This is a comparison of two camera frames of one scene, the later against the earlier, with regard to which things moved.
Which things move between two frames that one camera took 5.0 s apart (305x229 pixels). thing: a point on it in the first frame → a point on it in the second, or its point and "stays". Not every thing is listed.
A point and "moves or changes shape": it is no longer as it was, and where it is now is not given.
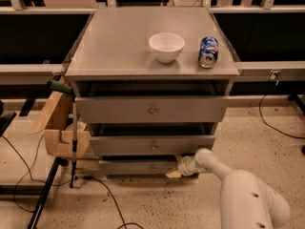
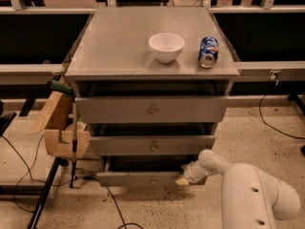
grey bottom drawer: [136, 167] moves or changes shape
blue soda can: [209, 50] stays
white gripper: [183, 166] → [191, 174]
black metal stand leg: [38, 210] stays
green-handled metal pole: [70, 93] stays
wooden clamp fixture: [55, 122] stays
